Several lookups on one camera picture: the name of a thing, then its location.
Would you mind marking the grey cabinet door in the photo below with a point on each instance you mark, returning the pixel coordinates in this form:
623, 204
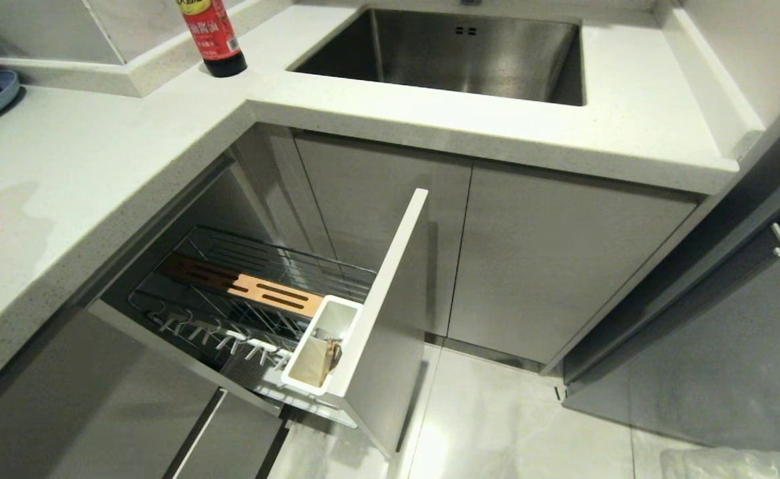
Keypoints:
550, 266
377, 219

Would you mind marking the grey drawer front panel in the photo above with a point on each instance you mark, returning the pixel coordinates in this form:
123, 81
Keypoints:
390, 319

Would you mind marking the white utensil holder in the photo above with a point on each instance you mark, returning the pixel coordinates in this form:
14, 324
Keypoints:
320, 346

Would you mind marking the wooden knife block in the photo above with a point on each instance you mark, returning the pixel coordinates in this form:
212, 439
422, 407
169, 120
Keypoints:
257, 291

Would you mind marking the stainless steel sink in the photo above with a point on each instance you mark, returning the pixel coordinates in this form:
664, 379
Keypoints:
456, 56

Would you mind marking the dark soy sauce bottle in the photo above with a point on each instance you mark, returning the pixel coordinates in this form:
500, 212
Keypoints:
215, 33

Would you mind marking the grey lower cabinet drawer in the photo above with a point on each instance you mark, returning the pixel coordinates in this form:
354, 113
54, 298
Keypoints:
97, 412

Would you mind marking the grey appliance door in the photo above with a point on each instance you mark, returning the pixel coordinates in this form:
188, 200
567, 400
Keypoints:
716, 359

